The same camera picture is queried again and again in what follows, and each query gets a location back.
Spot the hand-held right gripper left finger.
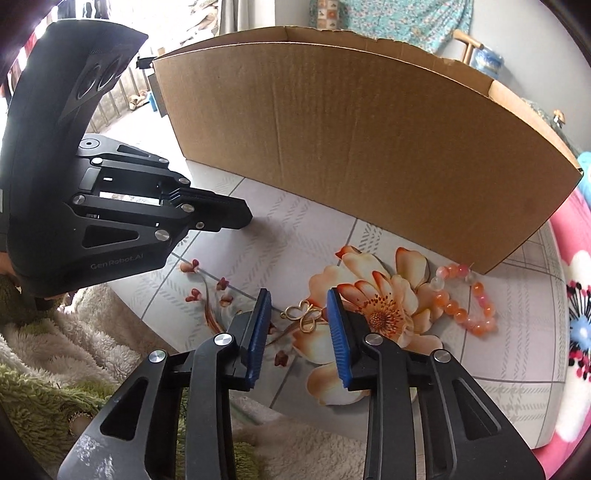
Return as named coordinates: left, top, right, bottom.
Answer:
left=58, top=288, right=273, bottom=480

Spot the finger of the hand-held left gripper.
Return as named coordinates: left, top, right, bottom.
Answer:
left=69, top=198, right=253, bottom=269
left=76, top=133, right=251, bottom=209

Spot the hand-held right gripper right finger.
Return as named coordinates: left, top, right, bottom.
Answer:
left=327, top=288, right=541, bottom=480

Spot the gold wire pendant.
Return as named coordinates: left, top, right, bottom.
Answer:
left=281, top=300, right=324, bottom=332

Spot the brown cardboard box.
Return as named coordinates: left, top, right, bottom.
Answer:
left=152, top=25, right=585, bottom=275

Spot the balcony metal railing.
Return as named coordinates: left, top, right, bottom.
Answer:
left=90, top=60, right=155, bottom=134

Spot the green white fluffy blanket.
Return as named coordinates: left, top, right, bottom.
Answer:
left=0, top=272, right=370, bottom=480

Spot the grey curtain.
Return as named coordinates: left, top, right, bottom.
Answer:
left=221, top=0, right=278, bottom=35

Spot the pink floral blanket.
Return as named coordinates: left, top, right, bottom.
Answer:
left=536, top=189, right=591, bottom=476

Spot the rolled floral paper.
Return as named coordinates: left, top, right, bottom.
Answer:
left=318, top=0, right=342, bottom=28

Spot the teal floral hanging cloth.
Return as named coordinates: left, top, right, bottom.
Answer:
left=309, top=0, right=475, bottom=54

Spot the grey knitted cloth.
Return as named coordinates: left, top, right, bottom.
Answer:
left=522, top=99, right=578, bottom=153

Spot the large blue water bottle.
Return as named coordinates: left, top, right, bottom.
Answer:
left=475, top=46, right=504, bottom=75

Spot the orange bead bracelet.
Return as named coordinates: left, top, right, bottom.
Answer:
left=431, top=262, right=498, bottom=337

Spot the wooden chair frame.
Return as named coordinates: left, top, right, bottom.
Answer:
left=452, top=30, right=483, bottom=65

